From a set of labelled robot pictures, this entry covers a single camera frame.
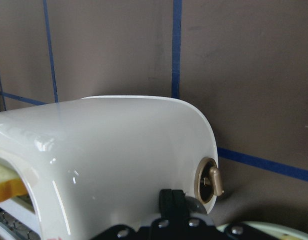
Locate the bread slice in toaster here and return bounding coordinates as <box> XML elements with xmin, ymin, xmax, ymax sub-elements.
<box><xmin>0</xmin><ymin>164</ymin><xmax>28</xmax><ymax>202</ymax></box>

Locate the light green plate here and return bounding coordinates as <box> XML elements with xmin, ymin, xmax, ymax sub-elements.
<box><xmin>217</xmin><ymin>221</ymin><xmax>308</xmax><ymax>240</ymax></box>

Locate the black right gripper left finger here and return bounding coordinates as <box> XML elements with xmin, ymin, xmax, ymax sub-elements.
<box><xmin>159</xmin><ymin>189</ymin><xmax>173</xmax><ymax>227</ymax></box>

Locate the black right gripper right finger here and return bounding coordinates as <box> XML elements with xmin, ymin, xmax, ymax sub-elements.
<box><xmin>172</xmin><ymin>189</ymin><xmax>189</xmax><ymax>225</ymax></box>

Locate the white two-slot toaster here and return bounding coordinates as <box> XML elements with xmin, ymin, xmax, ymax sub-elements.
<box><xmin>0</xmin><ymin>96</ymin><xmax>218</xmax><ymax>240</ymax></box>

